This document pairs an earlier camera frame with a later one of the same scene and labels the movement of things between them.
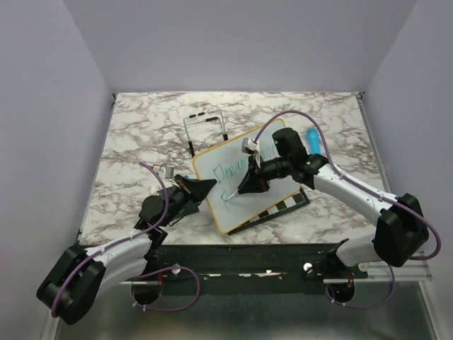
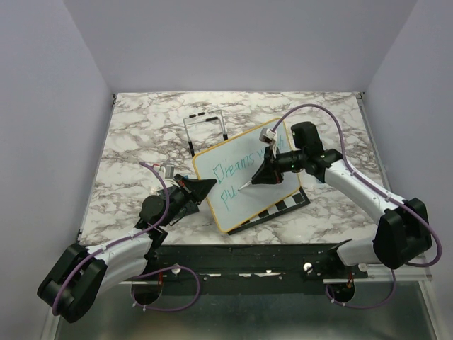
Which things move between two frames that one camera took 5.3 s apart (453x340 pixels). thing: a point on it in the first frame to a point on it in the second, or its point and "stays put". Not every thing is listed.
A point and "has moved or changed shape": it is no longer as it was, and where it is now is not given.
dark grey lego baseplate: (190, 206) stays put
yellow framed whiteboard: (227, 166) stays put
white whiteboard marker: (235, 193) has moved or changed shape
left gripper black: (195, 190) stays put
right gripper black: (255, 180) to (270, 172)
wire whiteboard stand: (222, 127) stays put
